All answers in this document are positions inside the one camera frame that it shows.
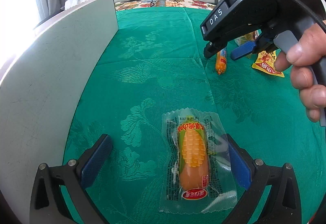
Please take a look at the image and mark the floral bed sheet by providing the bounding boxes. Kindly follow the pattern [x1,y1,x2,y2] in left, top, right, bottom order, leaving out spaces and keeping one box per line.
[115,0,216,11]

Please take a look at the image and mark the white cardboard box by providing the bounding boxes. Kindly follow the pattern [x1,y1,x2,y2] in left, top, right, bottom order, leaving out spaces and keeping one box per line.
[1,0,118,223]

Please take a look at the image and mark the right hand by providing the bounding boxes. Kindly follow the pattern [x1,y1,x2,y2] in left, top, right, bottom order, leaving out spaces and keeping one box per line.
[274,24,325,123]

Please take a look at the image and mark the corn sausage packet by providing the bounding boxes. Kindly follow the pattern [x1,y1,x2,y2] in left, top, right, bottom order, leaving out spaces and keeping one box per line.
[159,108,238,215]

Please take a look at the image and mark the clear mixed snack bag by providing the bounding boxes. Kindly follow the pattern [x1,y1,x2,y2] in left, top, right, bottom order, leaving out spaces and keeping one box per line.
[234,30,260,46]

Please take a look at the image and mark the orange sausage stick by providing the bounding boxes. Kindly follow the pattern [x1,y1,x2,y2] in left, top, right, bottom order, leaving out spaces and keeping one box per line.
[215,48,227,75]

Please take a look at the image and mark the green tablecloth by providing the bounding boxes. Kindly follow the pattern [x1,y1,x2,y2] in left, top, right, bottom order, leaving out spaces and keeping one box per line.
[64,7,325,223]

